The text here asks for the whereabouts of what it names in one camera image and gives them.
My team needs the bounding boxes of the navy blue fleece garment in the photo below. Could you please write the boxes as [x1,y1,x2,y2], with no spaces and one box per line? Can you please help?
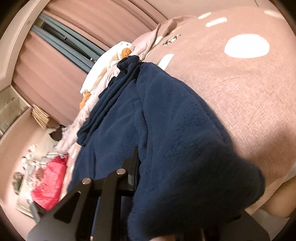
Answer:
[68,56,265,240]

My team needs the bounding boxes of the pile of folded clothes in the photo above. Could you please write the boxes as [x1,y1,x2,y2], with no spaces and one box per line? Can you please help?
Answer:
[22,144,66,187]

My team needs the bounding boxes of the red puffer jacket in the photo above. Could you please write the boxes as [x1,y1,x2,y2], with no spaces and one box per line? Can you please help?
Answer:
[31,155,69,211]

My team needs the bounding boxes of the green patterned cloth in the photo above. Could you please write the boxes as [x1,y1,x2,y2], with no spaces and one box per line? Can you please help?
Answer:
[11,172,24,195]

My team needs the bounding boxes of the black garment near pillow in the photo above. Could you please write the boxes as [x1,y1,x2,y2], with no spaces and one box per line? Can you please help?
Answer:
[49,125,66,142]

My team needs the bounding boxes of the pink curtain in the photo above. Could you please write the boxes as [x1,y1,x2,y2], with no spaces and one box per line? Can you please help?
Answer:
[11,0,167,127]

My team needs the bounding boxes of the white and orange plush toy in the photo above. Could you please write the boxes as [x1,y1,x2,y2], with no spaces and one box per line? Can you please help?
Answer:
[79,41,132,110]

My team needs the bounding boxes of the grey blue curtain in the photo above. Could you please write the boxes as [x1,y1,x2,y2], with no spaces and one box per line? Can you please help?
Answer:
[31,13,105,73]

